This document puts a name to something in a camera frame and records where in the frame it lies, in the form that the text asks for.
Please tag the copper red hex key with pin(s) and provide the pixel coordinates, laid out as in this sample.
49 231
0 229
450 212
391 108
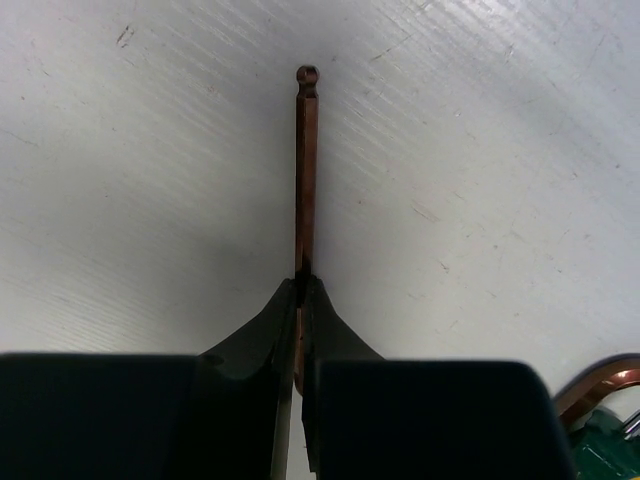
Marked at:
587 391

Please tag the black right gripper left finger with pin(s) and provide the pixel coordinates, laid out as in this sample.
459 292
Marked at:
221 414

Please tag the green stubby screwdriver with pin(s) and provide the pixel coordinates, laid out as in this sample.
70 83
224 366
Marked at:
606 447

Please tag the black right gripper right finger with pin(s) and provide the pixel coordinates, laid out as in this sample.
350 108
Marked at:
366 417

